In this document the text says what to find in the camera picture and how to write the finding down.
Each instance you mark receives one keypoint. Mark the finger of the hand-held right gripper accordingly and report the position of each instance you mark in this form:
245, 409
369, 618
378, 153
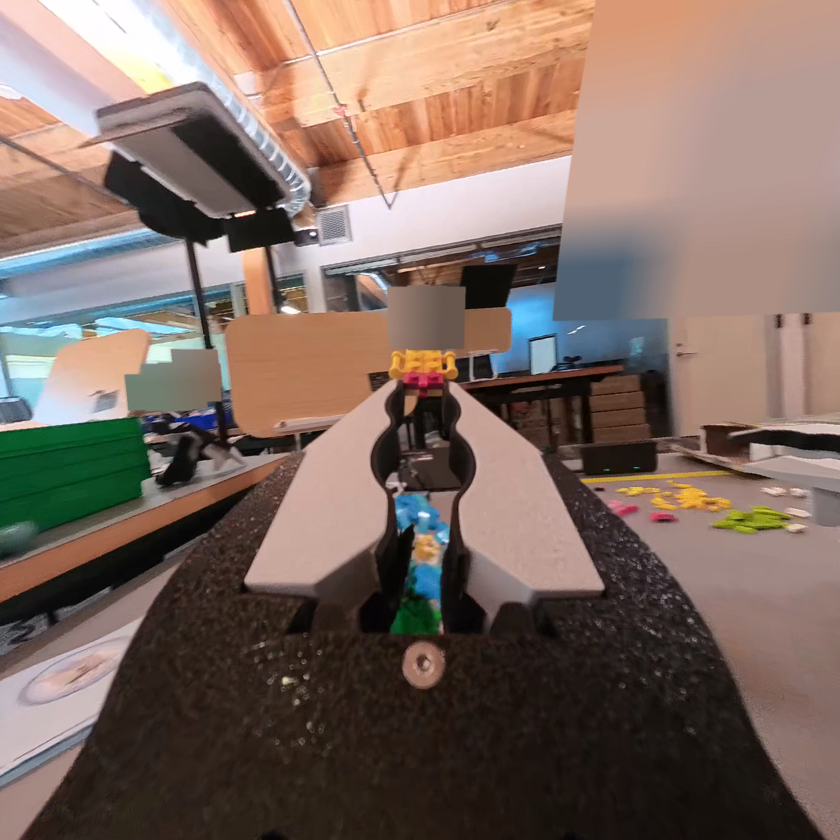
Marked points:
800, 474

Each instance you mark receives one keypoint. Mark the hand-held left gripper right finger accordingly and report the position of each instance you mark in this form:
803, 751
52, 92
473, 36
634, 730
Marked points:
525, 525

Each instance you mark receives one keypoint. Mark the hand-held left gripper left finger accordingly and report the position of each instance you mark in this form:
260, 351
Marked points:
315, 525

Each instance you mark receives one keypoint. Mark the blue lego flower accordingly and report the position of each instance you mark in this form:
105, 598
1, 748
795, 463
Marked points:
426, 577

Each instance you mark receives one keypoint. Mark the yellow and pink lego assembly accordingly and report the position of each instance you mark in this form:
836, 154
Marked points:
423, 362

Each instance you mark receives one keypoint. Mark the scattered white lego pieces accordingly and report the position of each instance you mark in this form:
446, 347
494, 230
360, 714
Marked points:
778, 491

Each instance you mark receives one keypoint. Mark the pile of lime green lego pieces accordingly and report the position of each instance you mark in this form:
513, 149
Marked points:
754, 520

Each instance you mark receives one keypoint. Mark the pile of pink lego pieces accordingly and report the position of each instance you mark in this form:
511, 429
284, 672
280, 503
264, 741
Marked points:
622, 507

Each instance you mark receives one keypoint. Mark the pile of yellow lego pieces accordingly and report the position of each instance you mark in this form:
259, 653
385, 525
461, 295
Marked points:
689, 499

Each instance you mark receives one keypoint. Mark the open cardboard box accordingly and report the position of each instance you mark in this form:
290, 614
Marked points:
722, 439

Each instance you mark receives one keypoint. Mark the black box with green light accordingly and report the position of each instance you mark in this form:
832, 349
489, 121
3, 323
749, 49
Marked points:
617, 458

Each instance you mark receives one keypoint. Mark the white door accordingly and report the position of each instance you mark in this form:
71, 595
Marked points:
715, 380

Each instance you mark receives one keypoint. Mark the brown cardboard box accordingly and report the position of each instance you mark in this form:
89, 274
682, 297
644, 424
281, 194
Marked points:
617, 418
617, 384
620, 434
617, 401

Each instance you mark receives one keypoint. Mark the yellow tape strip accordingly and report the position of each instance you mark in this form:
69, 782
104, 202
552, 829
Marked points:
656, 477

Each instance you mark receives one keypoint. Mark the long wooden table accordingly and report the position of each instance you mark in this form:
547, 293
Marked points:
544, 379

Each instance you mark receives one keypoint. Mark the black and white gadget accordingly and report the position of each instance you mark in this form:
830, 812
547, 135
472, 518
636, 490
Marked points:
177, 463

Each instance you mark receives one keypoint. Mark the wooden chair with metal legs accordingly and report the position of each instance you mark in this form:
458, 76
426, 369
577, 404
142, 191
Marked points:
295, 374

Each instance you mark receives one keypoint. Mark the white upright screen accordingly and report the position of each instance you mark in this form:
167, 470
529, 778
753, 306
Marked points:
543, 354

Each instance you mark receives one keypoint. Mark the wooden edged desk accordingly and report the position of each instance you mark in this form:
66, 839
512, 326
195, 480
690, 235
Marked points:
98, 544

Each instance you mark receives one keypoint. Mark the black hanging panel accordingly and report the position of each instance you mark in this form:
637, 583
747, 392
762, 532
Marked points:
489, 285

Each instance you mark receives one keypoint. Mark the stack of green baseplates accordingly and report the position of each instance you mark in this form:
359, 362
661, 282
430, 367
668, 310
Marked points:
65, 472

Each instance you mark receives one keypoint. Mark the pale wooden chair back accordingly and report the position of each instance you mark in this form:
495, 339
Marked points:
85, 367

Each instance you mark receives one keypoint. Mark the computer mouse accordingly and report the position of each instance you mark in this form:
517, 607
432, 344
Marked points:
16, 539

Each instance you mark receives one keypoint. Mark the white instruction booklet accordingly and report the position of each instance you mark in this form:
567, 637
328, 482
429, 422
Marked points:
52, 709

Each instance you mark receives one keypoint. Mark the grey panel on black stand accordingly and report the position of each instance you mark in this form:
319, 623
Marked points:
197, 164

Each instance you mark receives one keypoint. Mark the wall vent grille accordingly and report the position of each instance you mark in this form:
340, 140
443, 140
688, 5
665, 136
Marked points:
334, 225

